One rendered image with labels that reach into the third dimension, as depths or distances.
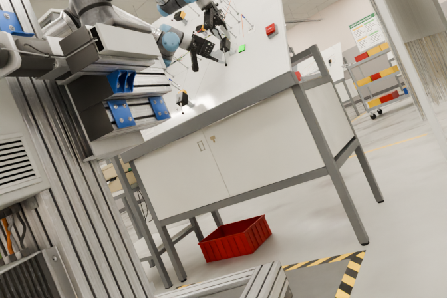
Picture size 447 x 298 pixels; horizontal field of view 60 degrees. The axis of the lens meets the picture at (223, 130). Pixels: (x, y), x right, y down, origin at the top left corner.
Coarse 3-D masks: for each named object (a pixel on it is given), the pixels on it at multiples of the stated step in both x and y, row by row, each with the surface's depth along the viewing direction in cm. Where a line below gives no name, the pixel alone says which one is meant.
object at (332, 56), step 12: (336, 48) 875; (312, 60) 917; (324, 60) 888; (336, 60) 860; (300, 72) 931; (336, 72) 845; (336, 84) 833; (348, 84) 840; (348, 96) 824; (360, 96) 862
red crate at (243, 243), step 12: (264, 216) 254; (228, 228) 273; (240, 228) 268; (252, 228) 240; (264, 228) 250; (204, 240) 259; (216, 240) 244; (228, 240) 240; (240, 240) 235; (252, 240) 236; (264, 240) 246; (204, 252) 252; (216, 252) 247; (228, 252) 242; (240, 252) 237; (252, 252) 232
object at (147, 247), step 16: (48, 16) 241; (112, 160) 237; (112, 192) 283; (128, 192) 236; (128, 208) 303; (144, 224) 237; (192, 224) 275; (144, 240) 287; (160, 240) 261; (176, 240) 254; (144, 256) 240; (160, 272) 236
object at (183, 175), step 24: (168, 144) 220; (192, 144) 212; (144, 168) 233; (168, 168) 224; (192, 168) 215; (216, 168) 208; (168, 192) 227; (192, 192) 219; (216, 192) 211; (168, 216) 231
